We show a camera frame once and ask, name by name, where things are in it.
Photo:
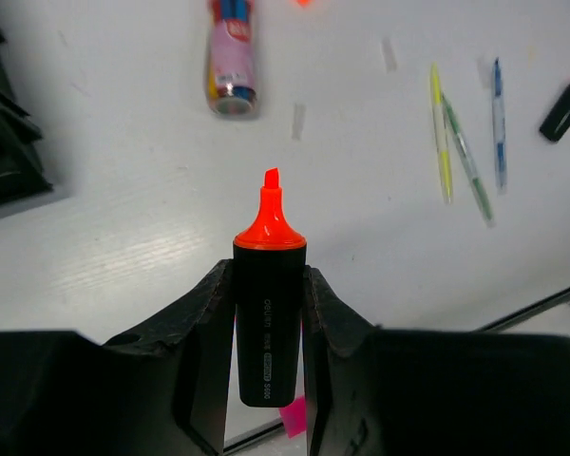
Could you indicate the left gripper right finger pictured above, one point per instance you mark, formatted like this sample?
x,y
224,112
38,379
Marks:
x,y
437,385

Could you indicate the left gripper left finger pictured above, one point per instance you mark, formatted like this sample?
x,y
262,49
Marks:
x,y
159,388

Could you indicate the pink highlighter cap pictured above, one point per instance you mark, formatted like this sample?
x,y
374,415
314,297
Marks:
x,y
293,417

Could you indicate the orange highlighter marker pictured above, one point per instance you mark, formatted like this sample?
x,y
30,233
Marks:
x,y
269,261

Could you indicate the pink highlighter marker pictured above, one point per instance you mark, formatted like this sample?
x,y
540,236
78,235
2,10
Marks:
x,y
557,120

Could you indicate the green pen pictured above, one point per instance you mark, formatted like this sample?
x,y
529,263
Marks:
x,y
468,163

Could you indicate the black four-compartment organizer tray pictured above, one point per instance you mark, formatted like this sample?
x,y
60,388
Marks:
x,y
22,173

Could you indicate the blue pen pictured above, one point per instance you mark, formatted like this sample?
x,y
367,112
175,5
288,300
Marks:
x,y
498,123

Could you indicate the yellow pen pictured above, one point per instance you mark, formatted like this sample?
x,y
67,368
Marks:
x,y
440,132

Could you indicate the pink-capped clear tube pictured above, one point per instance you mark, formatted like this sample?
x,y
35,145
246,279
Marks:
x,y
230,68

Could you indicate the clear pen cap middle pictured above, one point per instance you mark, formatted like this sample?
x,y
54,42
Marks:
x,y
389,55

